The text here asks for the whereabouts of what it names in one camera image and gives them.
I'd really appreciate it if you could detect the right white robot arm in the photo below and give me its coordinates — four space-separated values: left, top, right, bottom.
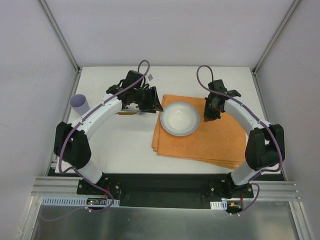
203 79 285 198

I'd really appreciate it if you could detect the right aluminium frame post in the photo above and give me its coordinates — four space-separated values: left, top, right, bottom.
251 0 302 76

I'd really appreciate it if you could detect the white blue-rimmed plate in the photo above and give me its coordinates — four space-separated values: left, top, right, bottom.
160 101 201 137

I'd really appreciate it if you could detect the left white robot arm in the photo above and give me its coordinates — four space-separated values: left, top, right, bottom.
53 70 164 195

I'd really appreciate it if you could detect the lilac plastic cup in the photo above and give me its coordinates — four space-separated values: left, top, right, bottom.
69 94 90 116

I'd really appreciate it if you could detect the aluminium frame post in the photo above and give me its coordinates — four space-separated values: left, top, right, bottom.
37 0 81 73
251 0 302 76

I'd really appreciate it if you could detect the left aluminium frame post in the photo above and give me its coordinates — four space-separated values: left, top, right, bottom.
37 0 81 73

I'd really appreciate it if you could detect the gold-tipped knife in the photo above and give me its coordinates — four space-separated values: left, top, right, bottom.
117 109 139 116

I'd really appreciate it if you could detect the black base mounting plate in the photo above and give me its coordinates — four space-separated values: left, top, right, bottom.
76 173 254 209

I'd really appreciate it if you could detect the orange cloth napkin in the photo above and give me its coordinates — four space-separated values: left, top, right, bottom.
152 94 247 169

